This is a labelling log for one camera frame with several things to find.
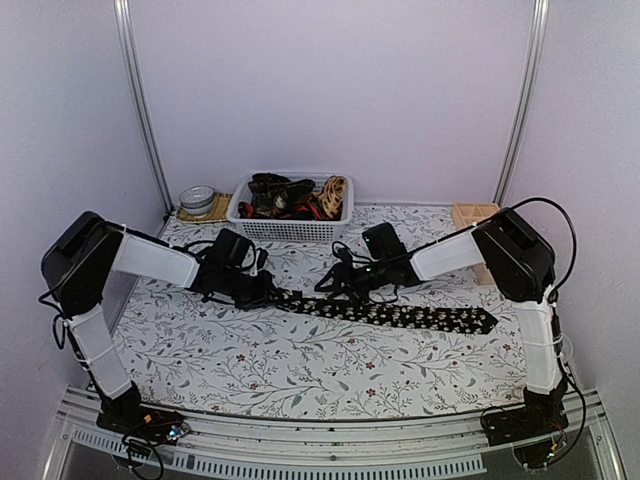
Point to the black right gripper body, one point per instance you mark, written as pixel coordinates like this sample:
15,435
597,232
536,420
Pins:
364,280

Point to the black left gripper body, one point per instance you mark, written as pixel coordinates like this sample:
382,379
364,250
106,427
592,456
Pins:
249,294

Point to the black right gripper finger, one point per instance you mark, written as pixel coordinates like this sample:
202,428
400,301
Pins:
343,294
335,280

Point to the white plastic basket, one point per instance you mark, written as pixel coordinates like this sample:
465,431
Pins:
318,231

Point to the black white floral tie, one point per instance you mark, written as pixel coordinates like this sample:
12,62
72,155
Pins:
461,320

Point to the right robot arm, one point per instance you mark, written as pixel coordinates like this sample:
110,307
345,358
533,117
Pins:
521,263

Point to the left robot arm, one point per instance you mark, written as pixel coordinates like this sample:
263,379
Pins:
80,265

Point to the red navy striped tie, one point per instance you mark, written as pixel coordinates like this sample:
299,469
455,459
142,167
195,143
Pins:
305,211

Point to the yellow beetle print tie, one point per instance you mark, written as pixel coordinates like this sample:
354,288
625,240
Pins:
331,197

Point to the woven bamboo mat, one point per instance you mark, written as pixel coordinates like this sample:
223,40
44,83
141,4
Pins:
213,212

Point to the dark floral brown tie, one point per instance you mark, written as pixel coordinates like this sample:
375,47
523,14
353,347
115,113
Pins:
280,190

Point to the patterned ceramic bowl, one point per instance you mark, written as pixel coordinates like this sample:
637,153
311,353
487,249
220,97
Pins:
197,200

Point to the wooden divided box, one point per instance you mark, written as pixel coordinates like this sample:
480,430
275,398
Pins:
466,214

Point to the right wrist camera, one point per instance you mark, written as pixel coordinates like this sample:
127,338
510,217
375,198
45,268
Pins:
343,253

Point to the front aluminium rail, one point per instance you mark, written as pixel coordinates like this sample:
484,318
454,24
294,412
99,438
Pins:
229,447

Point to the left aluminium frame post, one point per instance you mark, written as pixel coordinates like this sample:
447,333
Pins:
125,31

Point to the aluminium frame post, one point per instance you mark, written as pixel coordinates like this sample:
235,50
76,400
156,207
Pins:
531,67
125,31

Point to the right aluminium frame post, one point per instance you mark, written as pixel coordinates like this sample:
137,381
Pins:
531,67

